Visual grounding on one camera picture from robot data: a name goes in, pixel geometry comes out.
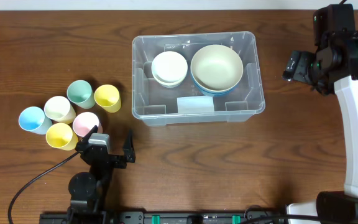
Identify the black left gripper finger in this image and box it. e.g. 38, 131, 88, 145
122, 130, 136, 163
77, 125, 99, 146

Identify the pink cup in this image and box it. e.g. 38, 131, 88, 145
73, 112, 103, 137

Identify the yellow cup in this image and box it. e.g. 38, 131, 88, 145
94, 85, 121, 113
45, 123, 78, 151

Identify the cream cup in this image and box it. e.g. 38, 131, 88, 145
44, 96, 76, 124

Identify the green cup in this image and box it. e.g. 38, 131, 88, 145
67, 80, 96, 109

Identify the blue cup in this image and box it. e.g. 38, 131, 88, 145
18, 106, 53, 135

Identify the small grey bowl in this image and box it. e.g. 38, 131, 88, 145
160, 82, 181, 88

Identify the small yellow bowl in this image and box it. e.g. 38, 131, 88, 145
153, 73, 186, 88

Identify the small white bowl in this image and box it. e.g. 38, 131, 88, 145
151, 51, 188, 77

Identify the dark blue bowl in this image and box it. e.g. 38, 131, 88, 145
191, 74, 240, 96
195, 83, 237, 97

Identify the large cream bowl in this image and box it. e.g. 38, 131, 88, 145
190, 45, 244, 91

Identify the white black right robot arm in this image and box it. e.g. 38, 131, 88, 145
282, 1, 358, 223

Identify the clear plastic storage container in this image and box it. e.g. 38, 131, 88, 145
132, 31, 265, 126

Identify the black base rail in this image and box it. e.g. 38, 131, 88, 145
39, 209, 278, 224

